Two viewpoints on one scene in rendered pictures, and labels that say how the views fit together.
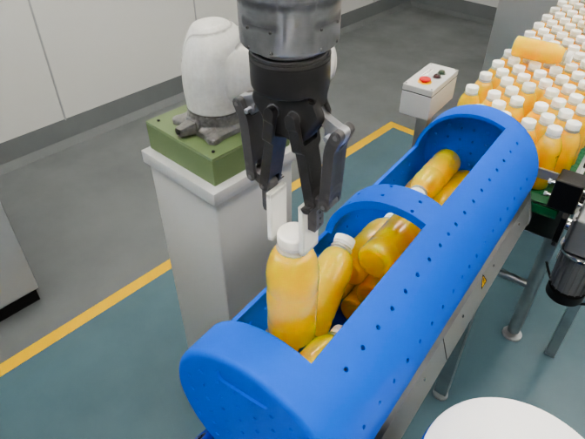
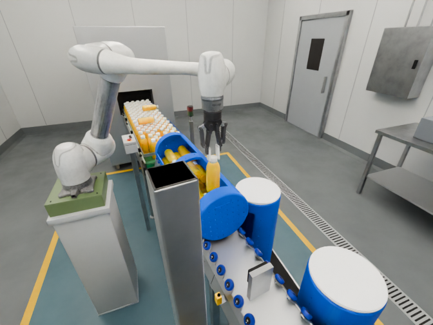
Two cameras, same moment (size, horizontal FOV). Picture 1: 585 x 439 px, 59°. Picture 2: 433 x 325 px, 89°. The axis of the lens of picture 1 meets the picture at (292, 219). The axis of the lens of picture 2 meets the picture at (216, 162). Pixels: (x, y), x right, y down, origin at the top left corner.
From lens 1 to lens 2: 0.79 m
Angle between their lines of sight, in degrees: 51
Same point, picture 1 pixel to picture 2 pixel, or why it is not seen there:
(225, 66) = (84, 158)
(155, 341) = not seen: outside the picture
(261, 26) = (218, 104)
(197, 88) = (75, 173)
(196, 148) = (88, 196)
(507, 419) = (243, 184)
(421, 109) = (134, 149)
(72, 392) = not seen: outside the picture
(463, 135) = (167, 144)
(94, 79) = not seen: outside the picture
